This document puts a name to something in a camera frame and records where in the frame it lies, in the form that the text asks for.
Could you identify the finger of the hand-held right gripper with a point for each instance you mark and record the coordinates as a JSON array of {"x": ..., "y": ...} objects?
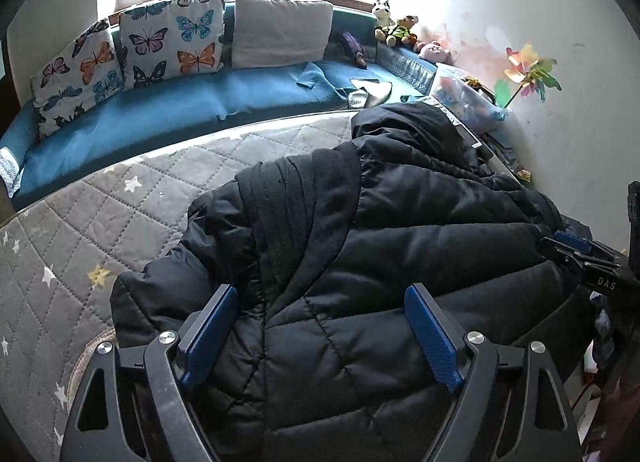
[
  {"x": 555, "y": 249},
  {"x": 572, "y": 239}
]

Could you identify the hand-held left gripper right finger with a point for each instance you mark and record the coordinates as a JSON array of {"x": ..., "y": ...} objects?
[{"x": 432, "y": 337}]

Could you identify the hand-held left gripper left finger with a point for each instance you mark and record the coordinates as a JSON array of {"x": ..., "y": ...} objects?
[{"x": 210, "y": 337}]

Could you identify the black puffer jacket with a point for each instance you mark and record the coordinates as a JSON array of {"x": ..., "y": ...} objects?
[{"x": 400, "y": 222}]

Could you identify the grey star quilted cover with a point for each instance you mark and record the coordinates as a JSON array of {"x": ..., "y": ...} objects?
[{"x": 75, "y": 242}]

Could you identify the colourful pinwheel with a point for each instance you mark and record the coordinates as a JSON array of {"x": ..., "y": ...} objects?
[{"x": 527, "y": 69}]

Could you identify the clear plastic toy box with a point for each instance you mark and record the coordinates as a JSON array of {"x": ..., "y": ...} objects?
[{"x": 465, "y": 96}]

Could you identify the blue sofa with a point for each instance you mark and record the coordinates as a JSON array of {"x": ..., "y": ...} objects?
[{"x": 175, "y": 116}]

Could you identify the pink plush toy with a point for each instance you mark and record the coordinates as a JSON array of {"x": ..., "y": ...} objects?
[{"x": 435, "y": 51}]

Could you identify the white patterned cloth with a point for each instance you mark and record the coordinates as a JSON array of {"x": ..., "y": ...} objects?
[{"x": 370, "y": 94}]

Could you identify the brown bear plush toy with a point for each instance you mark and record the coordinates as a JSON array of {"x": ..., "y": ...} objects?
[{"x": 402, "y": 30}]

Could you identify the purple umbrella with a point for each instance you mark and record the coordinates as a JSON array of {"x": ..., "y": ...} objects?
[{"x": 352, "y": 44}]

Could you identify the black white plush toy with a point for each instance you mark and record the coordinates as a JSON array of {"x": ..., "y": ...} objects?
[{"x": 384, "y": 16}]

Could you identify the butterfly print pillow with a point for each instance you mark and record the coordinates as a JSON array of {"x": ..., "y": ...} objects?
[
  {"x": 170, "y": 36},
  {"x": 75, "y": 76}
]

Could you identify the plain white pillow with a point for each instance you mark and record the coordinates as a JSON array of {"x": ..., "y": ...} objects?
[{"x": 280, "y": 31}]

